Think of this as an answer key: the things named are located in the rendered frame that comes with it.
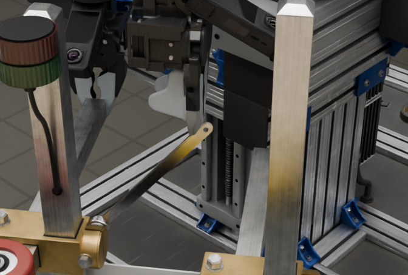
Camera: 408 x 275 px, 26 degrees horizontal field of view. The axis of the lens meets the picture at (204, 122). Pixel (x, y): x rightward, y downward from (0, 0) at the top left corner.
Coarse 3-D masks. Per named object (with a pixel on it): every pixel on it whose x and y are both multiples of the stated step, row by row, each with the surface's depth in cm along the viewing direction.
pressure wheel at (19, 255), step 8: (0, 240) 94; (8, 240) 94; (0, 248) 93; (8, 248) 93; (16, 248) 93; (24, 248) 93; (0, 256) 92; (8, 256) 92; (16, 256) 92; (24, 256) 92; (32, 256) 92; (0, 264) 91; (8, 264) 91; (16, 264) 91; (24, 264) 91; (32, 264) 91; (0, 272) 90; (8, 272) 90; (16, 272) 90; (24, 272) 90; (32, 272) 91
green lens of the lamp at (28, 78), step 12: (0, 60) 83; (60, 60) 85; (0, 72) 83; (12, 72) 82; (24, 72) 82; (36, 72) 82; (48, 72) 83; (60, 72) 85; (12, 84) 83; (24, 84) 83; (36, 84) 83
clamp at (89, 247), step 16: (0, 208) 105; (16, 224) 102; (32, 224) 102; (80, 224) 102; (16, 240) 100; (32, 240) 100; (48, 240) 100; (64, 240) 100; (80, 240) 100; (96, 240) 100; (48, 256) 101; (64, 256) 101; (80, 256) 100; (96, 256) 100; (48, 272) 102; (64, 272) 102; (80, 272) 101
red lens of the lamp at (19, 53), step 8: (56, 24) 84; (56, 32) 83; (0, 40) 81; (40, 40) 81; (48, 40) 82; (56, 40) 83; (0, 48) 82; (8, 48) 81; (16, 48) 81; (24, 48) 81; (32, 48) 81; (40, 48) 81; (48, 48) 82; (56, 48) 83; (0, 56) 82; (8, 56) 81; (16, 56) 81; (24, 56) 81; (32, 56) 81; (40, 56) 82; (48, 56) 82; (16, 64) 82; (24, 64) 82
